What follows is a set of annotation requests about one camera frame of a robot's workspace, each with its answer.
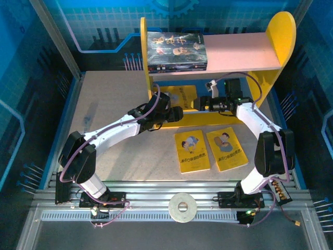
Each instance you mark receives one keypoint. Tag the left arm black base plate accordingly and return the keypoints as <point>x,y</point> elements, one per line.
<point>117,199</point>

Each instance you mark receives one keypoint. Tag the dark portrait cover book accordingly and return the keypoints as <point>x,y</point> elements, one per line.
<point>177,49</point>
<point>166,70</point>

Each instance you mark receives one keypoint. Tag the yellow cartoon cover book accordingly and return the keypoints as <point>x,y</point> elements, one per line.
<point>186,96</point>
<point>192,156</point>
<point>229,153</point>

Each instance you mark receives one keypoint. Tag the blue table edge strip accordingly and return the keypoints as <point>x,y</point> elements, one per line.
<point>65,117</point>
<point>280,114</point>

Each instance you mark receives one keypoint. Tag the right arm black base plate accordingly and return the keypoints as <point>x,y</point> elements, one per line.
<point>226,199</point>

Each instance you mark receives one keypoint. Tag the aluminium corner post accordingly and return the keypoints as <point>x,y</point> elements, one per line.
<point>59,41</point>
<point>303,9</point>

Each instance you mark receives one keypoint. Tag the yellow pink blue bookshelf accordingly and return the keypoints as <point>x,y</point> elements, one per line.
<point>234,52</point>

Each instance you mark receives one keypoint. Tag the black orange terminal block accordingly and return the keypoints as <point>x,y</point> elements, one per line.
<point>282,194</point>

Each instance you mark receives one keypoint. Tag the small black controller board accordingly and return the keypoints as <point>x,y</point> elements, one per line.
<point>244,218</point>
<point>100,215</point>

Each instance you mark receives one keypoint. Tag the aluminium frame rail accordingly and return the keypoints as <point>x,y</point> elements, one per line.
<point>156,191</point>

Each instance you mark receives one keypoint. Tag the white tape roll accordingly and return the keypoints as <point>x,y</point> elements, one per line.
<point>173,208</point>

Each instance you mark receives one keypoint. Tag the black metal bracket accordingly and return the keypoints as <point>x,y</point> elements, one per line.
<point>62,194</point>

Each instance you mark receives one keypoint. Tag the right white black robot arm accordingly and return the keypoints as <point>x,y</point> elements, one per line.
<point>260,122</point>

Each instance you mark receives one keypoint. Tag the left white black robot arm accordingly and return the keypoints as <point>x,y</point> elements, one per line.
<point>112,135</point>

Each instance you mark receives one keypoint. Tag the clear tape strip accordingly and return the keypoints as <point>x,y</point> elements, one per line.
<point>88,118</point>

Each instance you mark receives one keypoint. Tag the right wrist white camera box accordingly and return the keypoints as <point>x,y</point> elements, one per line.
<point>214,89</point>

